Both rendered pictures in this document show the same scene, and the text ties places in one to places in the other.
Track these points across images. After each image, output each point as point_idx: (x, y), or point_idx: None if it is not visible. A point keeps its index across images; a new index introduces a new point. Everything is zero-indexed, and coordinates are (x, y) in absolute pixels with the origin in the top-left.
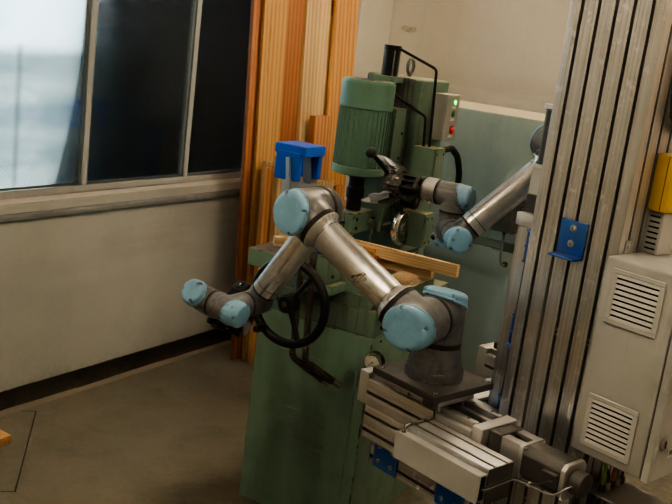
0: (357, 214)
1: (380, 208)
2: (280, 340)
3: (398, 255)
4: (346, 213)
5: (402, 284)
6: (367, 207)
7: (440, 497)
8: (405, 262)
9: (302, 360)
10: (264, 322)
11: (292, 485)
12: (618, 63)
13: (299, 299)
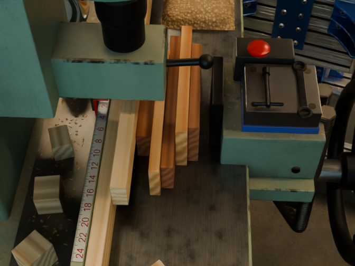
0: (149, 25)
1: (62, 0)
2: (345, 215)
3: (149, 8)
4: (166, 41)
5: (230, 1)
6: (56, 31)
7: None
8: (150, 5)
9: (292, 212)
10: (349, 243)
11: None
12: None
13: (343, 151)
